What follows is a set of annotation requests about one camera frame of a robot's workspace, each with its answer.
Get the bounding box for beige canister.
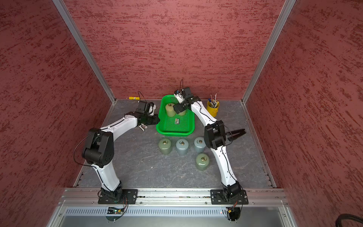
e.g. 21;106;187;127
178;110;187;116
165;103;176;117

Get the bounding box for green canister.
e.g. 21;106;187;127
158;138;172;155
196;153;210;171

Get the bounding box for grey canister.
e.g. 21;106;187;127
194;137;206;153
176;139;189;156

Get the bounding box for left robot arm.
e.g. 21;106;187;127
82;112;160;203

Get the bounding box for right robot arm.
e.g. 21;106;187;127
174;93;242;203

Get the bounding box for green plastic basket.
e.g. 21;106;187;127
156;95;195;137

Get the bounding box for pink white clip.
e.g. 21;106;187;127
139;125;147;131

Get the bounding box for yellow marker pen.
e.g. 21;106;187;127
129;96;140;100

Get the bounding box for pens in cup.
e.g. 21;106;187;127
208;93;219;108

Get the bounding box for yellow pen cup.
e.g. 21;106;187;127
207;101;219;118

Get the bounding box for black stapler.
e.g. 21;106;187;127
226;129;246;141

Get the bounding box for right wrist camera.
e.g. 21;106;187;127
174;87;194;103

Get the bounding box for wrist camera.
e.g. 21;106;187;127
136;101;156;116
174;87;194;103

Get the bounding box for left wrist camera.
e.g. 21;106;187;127
136;101;156;116

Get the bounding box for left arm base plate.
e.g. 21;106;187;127
98;189;139;205

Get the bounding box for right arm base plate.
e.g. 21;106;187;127
210;189;249;205

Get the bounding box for aluminium front rail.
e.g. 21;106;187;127
58;187;290;207

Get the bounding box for black cable coil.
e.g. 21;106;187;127
335;213;363;227

